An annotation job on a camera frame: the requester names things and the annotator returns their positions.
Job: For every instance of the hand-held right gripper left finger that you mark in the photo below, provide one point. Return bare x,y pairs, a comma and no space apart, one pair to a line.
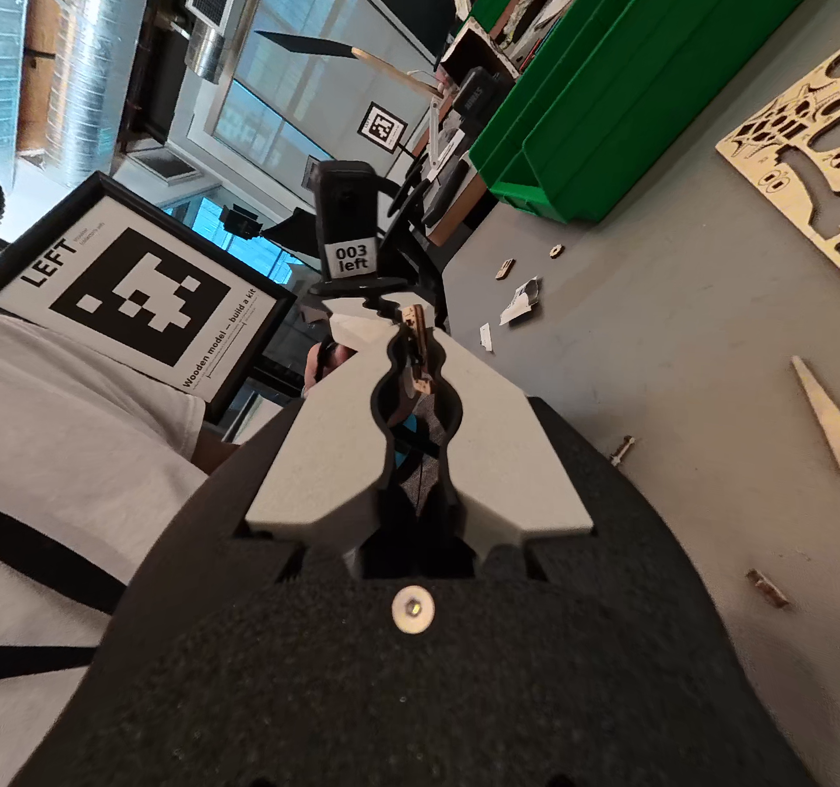
314,471

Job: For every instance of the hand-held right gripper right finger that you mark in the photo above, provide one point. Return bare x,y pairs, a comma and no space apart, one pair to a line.
518,471

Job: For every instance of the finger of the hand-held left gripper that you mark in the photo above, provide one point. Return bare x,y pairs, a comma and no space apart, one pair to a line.
393,302
357,333

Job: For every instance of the small wooden connector part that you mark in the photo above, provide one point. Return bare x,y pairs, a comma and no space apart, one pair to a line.
419,340

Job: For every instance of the plywood parts sheet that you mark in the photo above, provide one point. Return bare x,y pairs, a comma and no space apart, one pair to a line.
734,146

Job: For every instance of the person's left forearm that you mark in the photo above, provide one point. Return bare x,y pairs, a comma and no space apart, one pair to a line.
219,455

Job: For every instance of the person's left hand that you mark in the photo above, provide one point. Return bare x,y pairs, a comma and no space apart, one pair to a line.
344,354

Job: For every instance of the small square marker tag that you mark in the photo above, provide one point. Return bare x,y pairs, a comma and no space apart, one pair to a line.
383,127

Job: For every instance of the white paper slip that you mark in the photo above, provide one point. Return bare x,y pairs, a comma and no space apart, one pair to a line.
485,337

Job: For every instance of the small wooden peg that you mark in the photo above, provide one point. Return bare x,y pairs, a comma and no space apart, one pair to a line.
621,450

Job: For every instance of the small wooden piece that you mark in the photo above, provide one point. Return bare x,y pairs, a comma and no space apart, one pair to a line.
504,269
767,588

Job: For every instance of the crumpled paper scrap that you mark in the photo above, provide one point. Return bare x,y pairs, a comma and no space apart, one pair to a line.
521,304

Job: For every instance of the cardboard box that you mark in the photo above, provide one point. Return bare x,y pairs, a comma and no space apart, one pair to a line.
472,52

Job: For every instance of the black framed marker sign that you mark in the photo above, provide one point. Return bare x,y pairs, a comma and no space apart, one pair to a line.
131,287

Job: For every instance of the person's white shirt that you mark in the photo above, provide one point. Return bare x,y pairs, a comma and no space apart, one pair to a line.
65,419

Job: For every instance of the long wooden stick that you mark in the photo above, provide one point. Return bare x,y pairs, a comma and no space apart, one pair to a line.
816,399

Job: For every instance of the silver spiral duct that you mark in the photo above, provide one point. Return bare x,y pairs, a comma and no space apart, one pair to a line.
206,55

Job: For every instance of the wide metal duct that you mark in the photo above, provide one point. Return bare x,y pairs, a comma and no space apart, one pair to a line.
85,44

